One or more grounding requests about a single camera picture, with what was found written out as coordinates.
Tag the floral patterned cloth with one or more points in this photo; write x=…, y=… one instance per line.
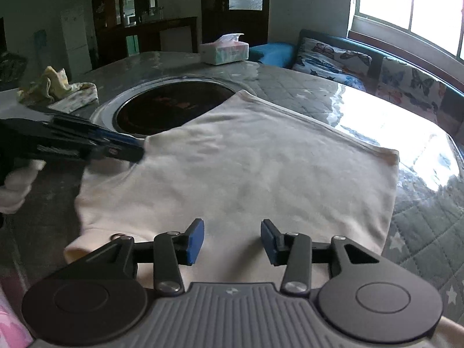
x=78, y=96

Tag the dark door with frosted glass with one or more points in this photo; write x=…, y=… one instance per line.
x=235, y=18

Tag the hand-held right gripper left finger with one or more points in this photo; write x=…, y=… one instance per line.
x=195, y=243

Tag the round black induction cooktop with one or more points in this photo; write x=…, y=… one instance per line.
x=163, y=105

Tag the white refrigerator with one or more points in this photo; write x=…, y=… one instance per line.
x=76, y=40

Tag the person's left hand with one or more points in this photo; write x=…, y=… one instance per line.
x=20, y=183

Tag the cream shirt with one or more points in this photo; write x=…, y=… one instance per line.
x=246, y=166

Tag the large window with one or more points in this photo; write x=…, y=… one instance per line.
x=409, y=3

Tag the dark wooden cabinet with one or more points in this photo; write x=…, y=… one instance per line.
x=145, y=36

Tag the butterfly print cushion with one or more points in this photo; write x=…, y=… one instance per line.
x=330, y=61
x=409, y=83

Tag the pink cloth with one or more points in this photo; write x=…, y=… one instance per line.
x=11, y=322

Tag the white tissue box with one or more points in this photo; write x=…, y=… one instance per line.
x=223, y=50

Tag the yellowish crumpled cloth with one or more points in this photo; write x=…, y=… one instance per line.
x=50, y=81

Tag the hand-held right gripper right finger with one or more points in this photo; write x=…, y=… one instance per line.
x=270, y=243

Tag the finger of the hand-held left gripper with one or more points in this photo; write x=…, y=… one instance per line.
x=119, y=153
x=119, y=137

